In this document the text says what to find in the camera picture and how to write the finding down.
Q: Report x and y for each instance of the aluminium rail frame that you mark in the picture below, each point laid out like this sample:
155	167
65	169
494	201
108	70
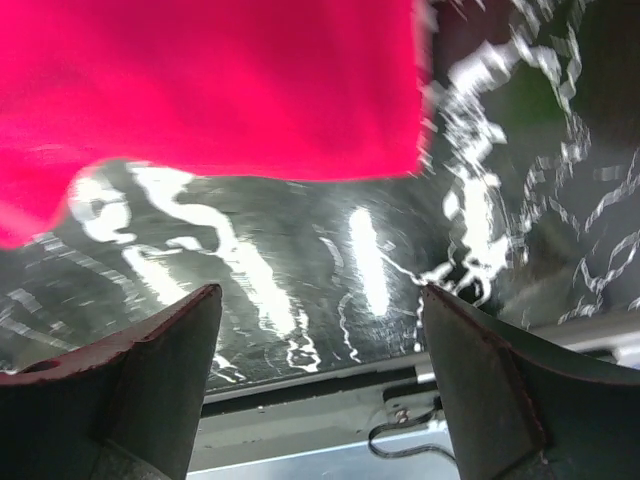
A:
328	436

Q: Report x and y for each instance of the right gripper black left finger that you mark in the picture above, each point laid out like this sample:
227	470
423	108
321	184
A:
124	407

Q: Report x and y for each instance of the magenta t shirt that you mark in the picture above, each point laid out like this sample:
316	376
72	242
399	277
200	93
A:
292	90

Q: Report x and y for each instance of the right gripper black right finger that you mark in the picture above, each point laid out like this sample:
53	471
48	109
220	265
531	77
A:
520	407

